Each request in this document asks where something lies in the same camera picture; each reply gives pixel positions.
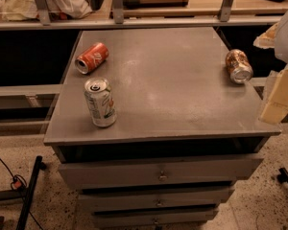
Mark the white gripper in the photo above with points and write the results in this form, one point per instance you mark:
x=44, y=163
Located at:
x=287, y=40

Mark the white 7up can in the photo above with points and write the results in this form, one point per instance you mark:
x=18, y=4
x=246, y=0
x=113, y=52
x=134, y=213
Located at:
x=98, y=95

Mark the brown soda can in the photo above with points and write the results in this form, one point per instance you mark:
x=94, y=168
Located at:
x=238, y=66

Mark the orange soda can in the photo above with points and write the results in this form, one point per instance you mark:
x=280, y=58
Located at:
x=91, y=58

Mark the black stand leg right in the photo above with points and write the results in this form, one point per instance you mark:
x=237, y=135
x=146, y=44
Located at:
x=282, y=177

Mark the black stand leg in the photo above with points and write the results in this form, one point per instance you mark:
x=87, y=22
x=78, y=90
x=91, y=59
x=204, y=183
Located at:
x=20, y=189
x=282, y=177

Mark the top grey drawer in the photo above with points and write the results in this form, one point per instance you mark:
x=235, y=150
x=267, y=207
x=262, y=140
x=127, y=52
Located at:
x=159, y=171

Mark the grey drawer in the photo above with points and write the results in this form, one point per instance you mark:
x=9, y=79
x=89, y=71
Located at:
x=156, y=199
x=158, y=217
x=159, y=171

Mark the grey drawer cabinet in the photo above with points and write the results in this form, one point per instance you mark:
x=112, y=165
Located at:
x=173, y=98

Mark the middle grey drawer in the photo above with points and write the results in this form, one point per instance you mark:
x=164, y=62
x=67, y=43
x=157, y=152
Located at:
x=156, y=199

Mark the bottom grey drawer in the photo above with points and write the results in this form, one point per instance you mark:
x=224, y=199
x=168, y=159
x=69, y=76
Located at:
x=158, y=217

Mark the white cloth on shelf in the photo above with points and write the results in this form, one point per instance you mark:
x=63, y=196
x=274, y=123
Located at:
x=18, y=10

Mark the black stand leg left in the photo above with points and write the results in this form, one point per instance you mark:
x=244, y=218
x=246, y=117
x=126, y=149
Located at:
x=20, y=189

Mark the grey metal bracket right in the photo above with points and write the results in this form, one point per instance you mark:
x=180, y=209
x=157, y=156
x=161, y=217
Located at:
x=225, y=10

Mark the grey metal bracket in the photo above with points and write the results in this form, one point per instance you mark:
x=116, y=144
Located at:
x=43, y=13
x=225, y=10
x=118, y=11

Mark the grey metal bracket middle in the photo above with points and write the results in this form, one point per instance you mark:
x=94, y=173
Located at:
x=118, y=11

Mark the grey metal bracket left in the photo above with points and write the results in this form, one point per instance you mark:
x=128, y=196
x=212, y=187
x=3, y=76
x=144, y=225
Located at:
x=43, y=13

